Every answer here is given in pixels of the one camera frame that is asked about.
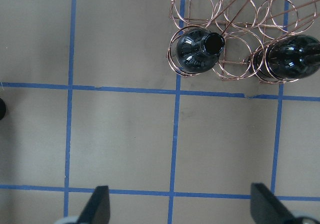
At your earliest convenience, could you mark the copper wire bottle basket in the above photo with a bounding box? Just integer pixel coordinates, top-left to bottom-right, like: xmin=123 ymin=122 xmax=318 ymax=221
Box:
xmin=167 ymin=0 xmax=320 ymax=84

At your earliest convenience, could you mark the dark wine bottle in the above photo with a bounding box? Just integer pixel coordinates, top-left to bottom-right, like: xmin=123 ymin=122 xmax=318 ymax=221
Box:
xmin=0 ymin=98 xmax=7 ymax=120
xmin=176 ymin=27 xmax=225 ymax=74

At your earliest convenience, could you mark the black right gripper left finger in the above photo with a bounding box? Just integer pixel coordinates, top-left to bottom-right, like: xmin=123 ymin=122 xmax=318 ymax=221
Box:
xmin=77 ymin=186 xmax=111 ymax=224

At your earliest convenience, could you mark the dark wine bottle in basket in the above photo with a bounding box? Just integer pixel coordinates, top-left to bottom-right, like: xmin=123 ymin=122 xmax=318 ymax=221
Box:
xmin=176 ymin=27 xmax=225 ymax=74

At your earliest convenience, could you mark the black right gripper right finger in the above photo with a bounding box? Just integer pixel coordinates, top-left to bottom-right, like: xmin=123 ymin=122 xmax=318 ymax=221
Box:
xmin=250 ymin=183 xmax=295 ymax=224

